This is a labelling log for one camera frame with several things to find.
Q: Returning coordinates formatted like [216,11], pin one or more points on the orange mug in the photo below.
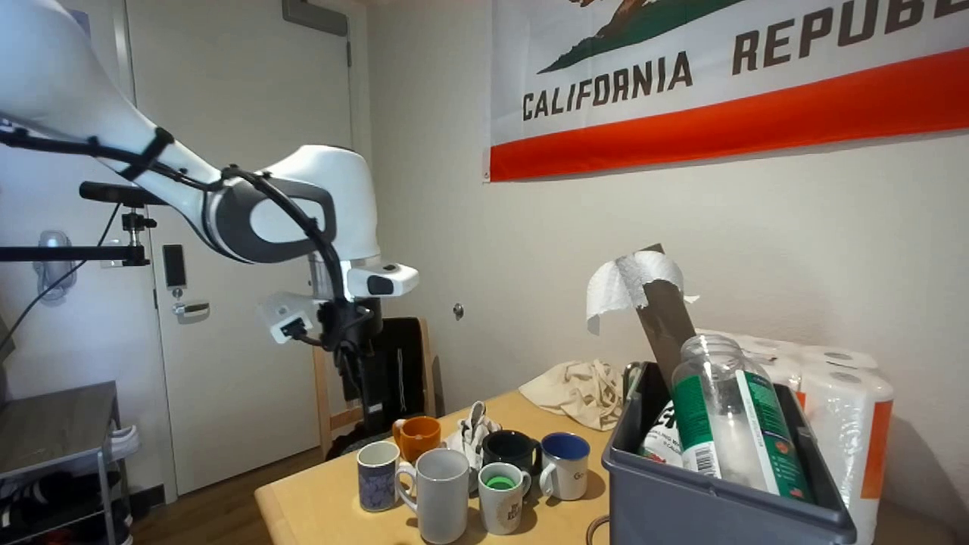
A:
[415,438]

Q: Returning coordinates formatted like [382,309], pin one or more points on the cream tote bag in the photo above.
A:
[582,387]

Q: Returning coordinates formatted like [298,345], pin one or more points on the cardboard paper towel tube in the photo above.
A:
[662,312]

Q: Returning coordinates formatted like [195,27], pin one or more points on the white door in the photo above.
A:
[243,383]

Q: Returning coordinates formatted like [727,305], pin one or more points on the grey plastic bin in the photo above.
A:
[707,502]

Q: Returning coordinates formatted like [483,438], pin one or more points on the California Republic flag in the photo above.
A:
[727,121]

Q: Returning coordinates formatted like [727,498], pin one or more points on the black mug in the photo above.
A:
[509,451]

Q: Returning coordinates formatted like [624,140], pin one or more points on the metal shelf cart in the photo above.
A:
[56,427]

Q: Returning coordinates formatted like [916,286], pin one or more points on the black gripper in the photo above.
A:
[349,321]

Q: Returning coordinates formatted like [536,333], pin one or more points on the all white mug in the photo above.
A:
[442,498]

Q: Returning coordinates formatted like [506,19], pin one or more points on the paper towel pack orange wrap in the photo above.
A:
[851,413]

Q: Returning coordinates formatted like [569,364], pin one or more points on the white mug blue interior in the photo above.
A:
[566,473]

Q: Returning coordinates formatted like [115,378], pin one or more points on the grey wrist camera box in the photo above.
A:
[292,319]

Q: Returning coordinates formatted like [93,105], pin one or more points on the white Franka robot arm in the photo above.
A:
[304,191]

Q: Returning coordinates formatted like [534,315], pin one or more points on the door closer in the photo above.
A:
[317,16]

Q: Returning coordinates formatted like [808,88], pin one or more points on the black camera stand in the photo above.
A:
[115,191]

